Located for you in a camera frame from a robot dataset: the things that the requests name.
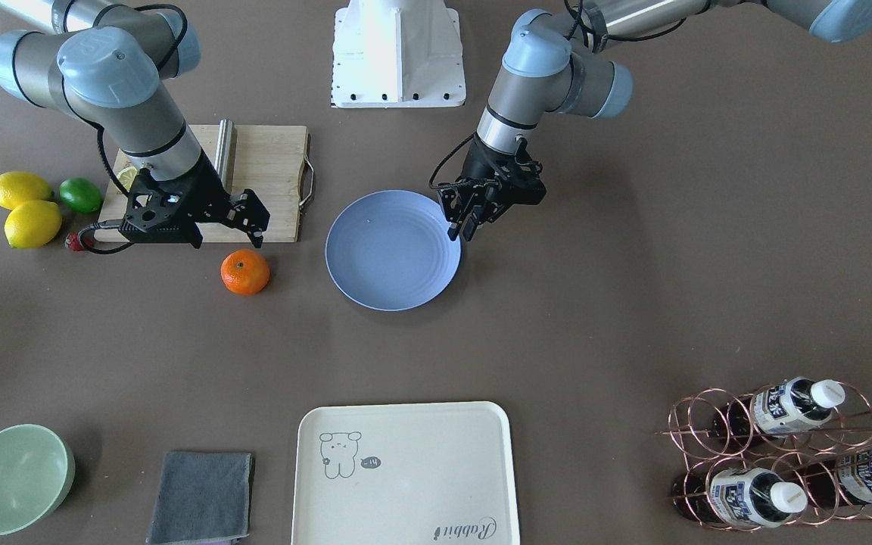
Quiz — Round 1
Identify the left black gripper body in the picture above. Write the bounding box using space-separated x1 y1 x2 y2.
437 135 547 225

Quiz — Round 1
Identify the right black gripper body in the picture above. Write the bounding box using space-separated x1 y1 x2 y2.
118 163 255 248

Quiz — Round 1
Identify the orange fruit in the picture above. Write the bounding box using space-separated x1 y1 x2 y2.
220 249 271 294

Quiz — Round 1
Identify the blue plate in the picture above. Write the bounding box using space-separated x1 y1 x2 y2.
325 190 462 313

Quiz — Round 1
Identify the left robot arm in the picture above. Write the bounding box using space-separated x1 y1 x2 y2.
428 1 722 241

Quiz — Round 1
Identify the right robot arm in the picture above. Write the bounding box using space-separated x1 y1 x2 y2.
0 1 269 248

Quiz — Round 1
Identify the lemon slice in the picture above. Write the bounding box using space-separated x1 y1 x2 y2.
117 166 138 192

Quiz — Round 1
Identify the wooden cutting board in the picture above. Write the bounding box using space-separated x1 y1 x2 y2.
99 124 311 245

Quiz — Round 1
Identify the steel muddler black tip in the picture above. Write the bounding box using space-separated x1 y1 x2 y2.
214 118 238 192

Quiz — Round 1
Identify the green lime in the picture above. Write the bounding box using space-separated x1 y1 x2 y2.
59 177 104 214

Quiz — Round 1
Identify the red strawberry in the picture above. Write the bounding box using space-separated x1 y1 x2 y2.
64 232 86 252

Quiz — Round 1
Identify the yellow lemon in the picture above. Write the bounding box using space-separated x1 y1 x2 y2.
0 170 53 210
4 200 63 249

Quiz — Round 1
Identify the cream rabbit tray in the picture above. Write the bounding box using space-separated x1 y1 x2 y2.
291 401 522 544

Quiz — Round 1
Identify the grey folded cloth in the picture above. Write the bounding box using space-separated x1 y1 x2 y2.
146 450 255 544

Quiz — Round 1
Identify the mint green bowl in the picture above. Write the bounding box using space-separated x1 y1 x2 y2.
0 424 76 536

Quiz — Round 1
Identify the tea bottle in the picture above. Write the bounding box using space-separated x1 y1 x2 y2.
708 377 846 448
799 448 872 508
671 469 808 530

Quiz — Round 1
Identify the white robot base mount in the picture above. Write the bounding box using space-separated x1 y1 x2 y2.
330 1 466 108

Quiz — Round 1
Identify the copper wire bottle rack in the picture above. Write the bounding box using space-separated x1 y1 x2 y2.
665 385 872 532

